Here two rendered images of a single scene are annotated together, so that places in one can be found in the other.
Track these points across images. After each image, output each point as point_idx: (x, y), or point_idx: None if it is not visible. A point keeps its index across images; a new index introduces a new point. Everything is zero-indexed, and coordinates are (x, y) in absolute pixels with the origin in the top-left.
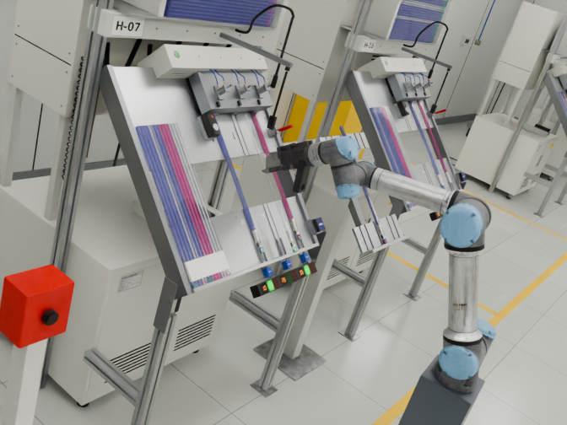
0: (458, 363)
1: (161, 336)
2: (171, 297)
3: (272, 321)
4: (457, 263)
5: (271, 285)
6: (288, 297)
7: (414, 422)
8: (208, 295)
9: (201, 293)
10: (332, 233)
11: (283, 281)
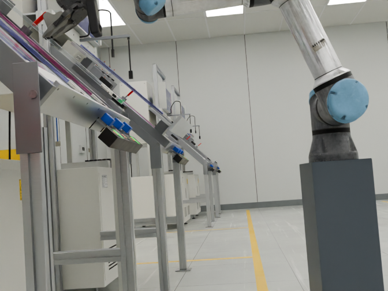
0: (351, 96)
1: (37, 161)
2: (34, 85)
3: (111, 250)
4: (296, 3)
5: (118, 134)
6: (119, 206)
7: (332, 219)
8: (22, 250)
9: (14, 244)
10: None
11: (125, 137)
